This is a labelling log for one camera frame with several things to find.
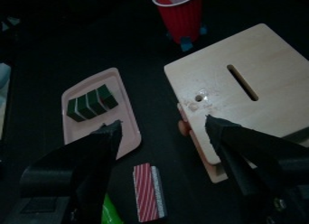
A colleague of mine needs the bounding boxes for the pink rectangular tray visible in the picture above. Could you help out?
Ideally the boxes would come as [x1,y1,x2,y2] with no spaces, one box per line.
[61,67,142,161]

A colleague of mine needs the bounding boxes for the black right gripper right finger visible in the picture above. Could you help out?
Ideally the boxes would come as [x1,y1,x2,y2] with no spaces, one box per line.
[204,114,309,199]

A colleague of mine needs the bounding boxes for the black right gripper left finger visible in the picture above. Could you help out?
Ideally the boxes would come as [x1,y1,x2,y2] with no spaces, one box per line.
[19,119,125,224]

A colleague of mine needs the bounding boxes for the red white striped block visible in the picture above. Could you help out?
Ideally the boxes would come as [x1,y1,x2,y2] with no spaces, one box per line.
[132,162,169,223]

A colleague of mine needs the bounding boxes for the red plastic cup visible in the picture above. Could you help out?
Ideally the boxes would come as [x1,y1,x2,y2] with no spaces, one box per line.
[150,0,204,45]

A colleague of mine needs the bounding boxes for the dark green white striped toy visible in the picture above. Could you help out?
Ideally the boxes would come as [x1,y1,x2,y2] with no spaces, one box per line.
[66,83,120,123]

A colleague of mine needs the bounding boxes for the wooden box with slot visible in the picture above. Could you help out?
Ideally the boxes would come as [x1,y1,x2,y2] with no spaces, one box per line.
[164,23,309,184]

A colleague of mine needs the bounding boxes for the bright green toy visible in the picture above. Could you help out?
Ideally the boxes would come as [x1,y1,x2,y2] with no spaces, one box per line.
[101,192,125,224]

